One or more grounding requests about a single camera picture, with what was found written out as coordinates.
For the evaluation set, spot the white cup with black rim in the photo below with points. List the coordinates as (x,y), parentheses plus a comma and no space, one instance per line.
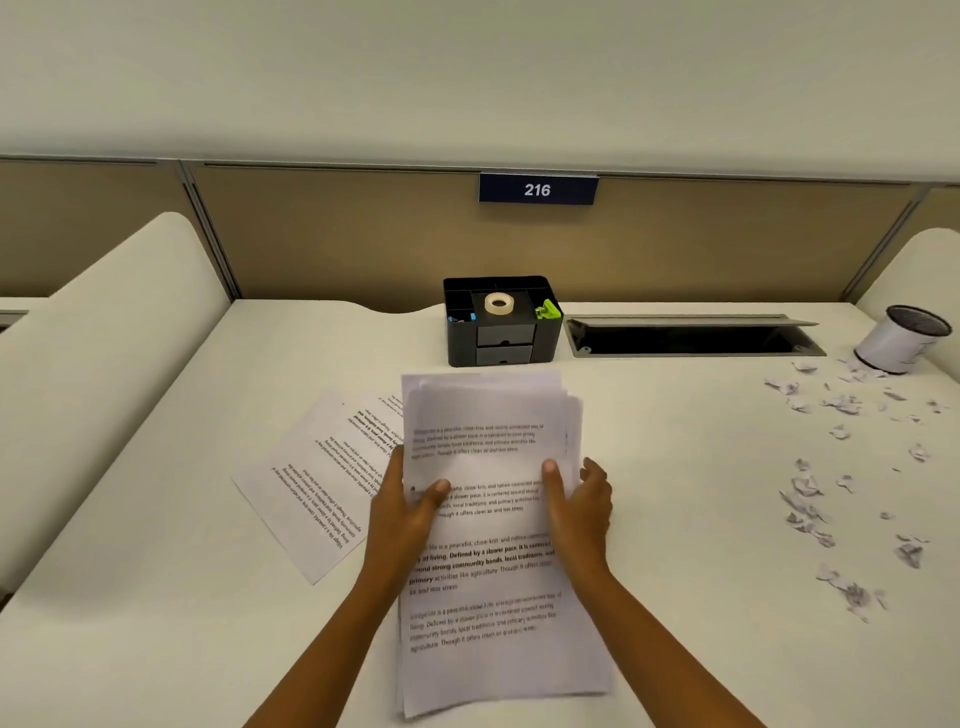
(892,345)

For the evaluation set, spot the blue clips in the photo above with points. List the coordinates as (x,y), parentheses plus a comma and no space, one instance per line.
(456,318)

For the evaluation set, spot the green binder clip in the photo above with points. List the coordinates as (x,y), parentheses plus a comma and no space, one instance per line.
(547,309)

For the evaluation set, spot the beige cubicle partition panel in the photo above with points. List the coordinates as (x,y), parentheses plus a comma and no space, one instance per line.
(360,232)
(82,195)

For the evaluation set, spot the person's right thumb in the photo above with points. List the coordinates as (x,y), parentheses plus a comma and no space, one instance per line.
(554,491)

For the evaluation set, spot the scattered torn paper scraps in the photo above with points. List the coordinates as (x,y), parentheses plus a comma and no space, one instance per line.
(806,487)

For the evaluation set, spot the black desk organizer with drawers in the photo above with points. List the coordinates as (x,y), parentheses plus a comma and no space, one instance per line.
(461,337)

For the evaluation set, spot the dark blue number sign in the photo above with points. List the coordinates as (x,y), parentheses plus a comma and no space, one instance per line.
(538,190)

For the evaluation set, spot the person's right forearm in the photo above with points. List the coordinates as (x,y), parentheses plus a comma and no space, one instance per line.
(656,660)

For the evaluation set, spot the person's left thumb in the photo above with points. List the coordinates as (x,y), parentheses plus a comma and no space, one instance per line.
(433,501)

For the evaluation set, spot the beige tape roll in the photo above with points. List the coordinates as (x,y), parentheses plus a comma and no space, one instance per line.
(499,303)

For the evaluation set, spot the single printed paper sheet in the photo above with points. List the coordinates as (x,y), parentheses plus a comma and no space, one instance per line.
(322,480)

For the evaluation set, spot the person's left hand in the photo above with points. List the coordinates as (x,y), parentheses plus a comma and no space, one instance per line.
(394,532)

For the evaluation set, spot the person's right hand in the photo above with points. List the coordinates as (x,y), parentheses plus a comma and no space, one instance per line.
(583,529)

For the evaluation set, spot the stack of printed paper sheets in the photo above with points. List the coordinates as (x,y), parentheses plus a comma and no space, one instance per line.
(487,420)

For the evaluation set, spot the person's left forearm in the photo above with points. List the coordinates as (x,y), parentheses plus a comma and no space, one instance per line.
(334,656)

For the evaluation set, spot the white curved desk divider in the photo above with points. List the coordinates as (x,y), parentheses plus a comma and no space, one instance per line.
(112,337)
(915,270)

